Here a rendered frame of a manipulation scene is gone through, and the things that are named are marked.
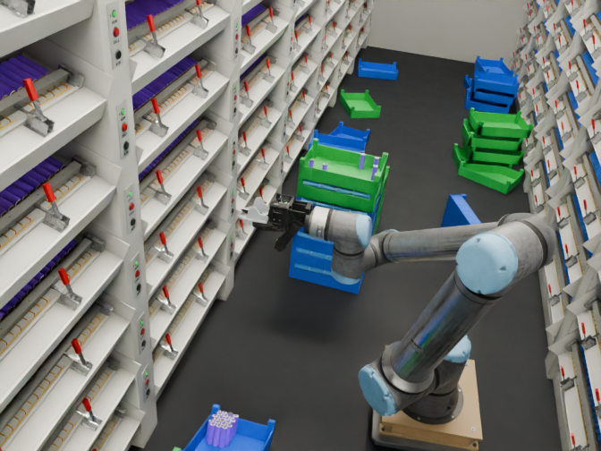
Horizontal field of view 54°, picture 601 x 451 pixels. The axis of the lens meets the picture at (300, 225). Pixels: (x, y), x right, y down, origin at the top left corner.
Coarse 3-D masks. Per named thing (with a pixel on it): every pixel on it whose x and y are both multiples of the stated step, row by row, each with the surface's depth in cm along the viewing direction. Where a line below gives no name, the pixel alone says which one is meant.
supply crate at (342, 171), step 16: (304, 160) 218; (320, 160) 235; (336, 160) 237; (352, 160) 235; (368, 160) 233; (384, 160) 229; (304, 176) 222; (320, 176) 220; (336, 176) 218; (352, 176) 216; (368, 176) 228; (368, 192) 218
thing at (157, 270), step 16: (208, 176) 202; (224, 176) 202; (208, 192) 199; (224, 192) 204; (208, 208) 193; (192, 224) 184; (160, 240) 173; (176, 240) 176; (176, 256) 171; (160, 272) 164
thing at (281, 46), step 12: (276, 0) 237; (288, 0) 235; (288, 24) 241; (288, 36) 243; (276, 48) 247; (288, 48) 248; (276, 84) 256; (276, 96) 258; (288, 96) 266; (276, 132) 268; (276, 168) 278; (276, 192) 285
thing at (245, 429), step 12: (216, 408) 182; (240, 420) 183; (204, 432) 178; (240, 432) 183; (252, 432) 183; (264, 432) 182; (192, 444) 168; (204, 444) 175; (240, 444) 178; (252, 444) 180; (264, 444) 181
